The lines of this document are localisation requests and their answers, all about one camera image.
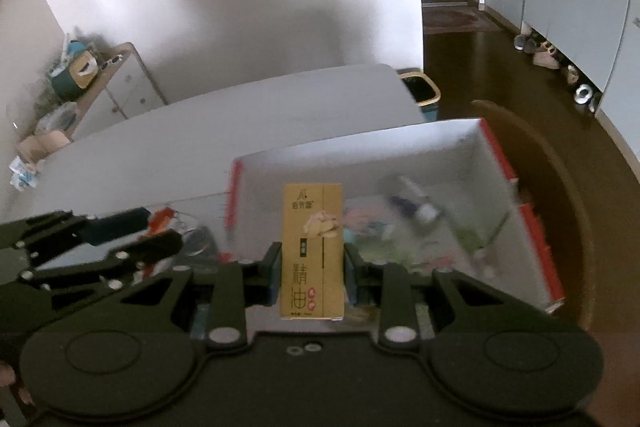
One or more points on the orange packet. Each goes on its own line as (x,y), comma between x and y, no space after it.
(162,221)

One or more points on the brown cardboard box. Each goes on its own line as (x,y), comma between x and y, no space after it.
(45,144)

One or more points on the patterned doormat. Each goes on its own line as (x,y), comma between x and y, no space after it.
(460,19)

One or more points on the yellow carton box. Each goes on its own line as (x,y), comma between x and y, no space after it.
(312,257)

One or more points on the large grey stickered cabinet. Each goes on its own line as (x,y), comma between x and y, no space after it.
(627,82)

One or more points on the teal tissue box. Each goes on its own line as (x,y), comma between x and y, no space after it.
(75,77)

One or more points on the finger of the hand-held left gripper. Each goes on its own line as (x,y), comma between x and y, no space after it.
(117,227)
(145,247)

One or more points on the white sneaker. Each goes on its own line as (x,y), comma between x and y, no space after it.
(546,58)

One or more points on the red cardboard box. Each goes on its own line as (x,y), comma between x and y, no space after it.
(450,147)

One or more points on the white wooden sideboard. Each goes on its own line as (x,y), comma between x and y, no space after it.
(125,92)

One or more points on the grey two-door lower cabinet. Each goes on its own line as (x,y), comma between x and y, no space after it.
(565,7)

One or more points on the dark trash bin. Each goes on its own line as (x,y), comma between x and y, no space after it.
(425,99)

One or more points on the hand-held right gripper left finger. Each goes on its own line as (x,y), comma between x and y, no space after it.
(274,279)

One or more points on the grey shoe bench cabinet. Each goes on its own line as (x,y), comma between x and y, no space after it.
(502,4)

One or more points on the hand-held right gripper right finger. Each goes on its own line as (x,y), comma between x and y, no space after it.
(350,282)

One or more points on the small white dark bottle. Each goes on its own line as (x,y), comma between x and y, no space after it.
(417,204)

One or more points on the blue white packet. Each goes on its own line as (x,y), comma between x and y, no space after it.
(22,177)

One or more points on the white sunglasses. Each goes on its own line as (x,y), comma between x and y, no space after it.
(114,60)

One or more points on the grey sneaker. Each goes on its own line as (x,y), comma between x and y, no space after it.
(525,43)

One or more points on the clear plastic bag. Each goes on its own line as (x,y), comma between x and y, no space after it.
(56,117)

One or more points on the black white shoe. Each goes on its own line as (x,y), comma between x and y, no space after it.
(585,94)

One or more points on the wooden chair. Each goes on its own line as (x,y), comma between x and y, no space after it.
(565,217)

